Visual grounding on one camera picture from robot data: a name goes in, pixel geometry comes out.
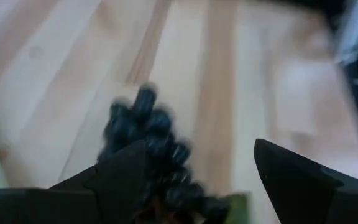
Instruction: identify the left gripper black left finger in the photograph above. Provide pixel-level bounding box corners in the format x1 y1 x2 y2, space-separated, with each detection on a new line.
0 139 148 224

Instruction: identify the dark grape bunch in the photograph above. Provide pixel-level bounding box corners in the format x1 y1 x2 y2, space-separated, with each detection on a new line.
97 82 231 224

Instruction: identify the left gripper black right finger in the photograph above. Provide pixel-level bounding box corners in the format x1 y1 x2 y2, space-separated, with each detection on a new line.
253 138 358 224

